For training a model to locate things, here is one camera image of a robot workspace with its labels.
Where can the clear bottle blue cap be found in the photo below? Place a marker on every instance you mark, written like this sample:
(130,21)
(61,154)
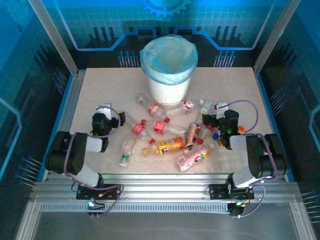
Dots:
(215,136)

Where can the brown label bottle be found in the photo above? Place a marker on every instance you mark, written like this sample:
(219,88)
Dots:
(192,132)

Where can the red-capped clear bottle red-white label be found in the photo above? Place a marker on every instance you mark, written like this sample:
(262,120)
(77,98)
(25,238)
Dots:
(138,129)

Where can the long clear bottle red-white label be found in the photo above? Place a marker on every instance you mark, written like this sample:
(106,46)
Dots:
(188,105)

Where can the clear bottle green cap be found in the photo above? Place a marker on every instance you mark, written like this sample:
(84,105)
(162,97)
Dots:
(128,146)

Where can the crushed clear bottle red label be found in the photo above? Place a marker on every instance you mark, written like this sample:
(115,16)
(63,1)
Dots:
(153,110)

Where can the pink label bottle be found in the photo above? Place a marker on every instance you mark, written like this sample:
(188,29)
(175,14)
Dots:
(192,157)

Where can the red-capped clear bottle bright-red label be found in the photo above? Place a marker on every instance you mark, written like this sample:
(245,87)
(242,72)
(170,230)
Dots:
(160,126)

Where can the orange juice bottle yellow cap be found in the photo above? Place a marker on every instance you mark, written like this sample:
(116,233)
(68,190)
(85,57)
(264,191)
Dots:
(170,145)

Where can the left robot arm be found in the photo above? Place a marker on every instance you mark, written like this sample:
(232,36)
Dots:
(75,155)

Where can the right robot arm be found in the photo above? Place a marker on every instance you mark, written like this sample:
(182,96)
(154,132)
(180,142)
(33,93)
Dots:
(260,155)

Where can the blue plastic bin liner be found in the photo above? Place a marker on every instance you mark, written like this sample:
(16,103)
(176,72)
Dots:
(150,62)

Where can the clear bottle green-white label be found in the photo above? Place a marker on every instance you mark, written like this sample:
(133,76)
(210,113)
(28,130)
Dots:
(206,107)

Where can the small red-capped bottle red label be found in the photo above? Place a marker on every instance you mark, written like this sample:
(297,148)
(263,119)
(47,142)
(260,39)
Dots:
(203,133)

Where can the loose red bottle cap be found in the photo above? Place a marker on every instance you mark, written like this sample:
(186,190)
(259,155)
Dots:
(167,120)

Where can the black connector box with LED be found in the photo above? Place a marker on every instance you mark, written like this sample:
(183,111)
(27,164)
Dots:
(236,210)
(96,206)

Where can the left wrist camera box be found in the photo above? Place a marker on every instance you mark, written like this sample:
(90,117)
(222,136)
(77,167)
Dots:
(107,110)

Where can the aluminium side rail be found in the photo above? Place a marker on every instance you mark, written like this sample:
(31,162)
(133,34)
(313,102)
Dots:
(68,105)

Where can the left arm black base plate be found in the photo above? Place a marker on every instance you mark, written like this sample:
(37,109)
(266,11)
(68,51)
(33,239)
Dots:
(110,191)

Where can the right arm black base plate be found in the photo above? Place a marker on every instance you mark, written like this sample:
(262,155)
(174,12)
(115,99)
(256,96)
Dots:
(217,191)

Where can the aluminium mounting rail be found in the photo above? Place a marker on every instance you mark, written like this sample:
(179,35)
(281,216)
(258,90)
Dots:
(162,185)

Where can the aluminium frame post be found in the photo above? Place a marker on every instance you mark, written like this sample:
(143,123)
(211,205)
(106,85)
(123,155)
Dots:
(275,35)
(53,37)

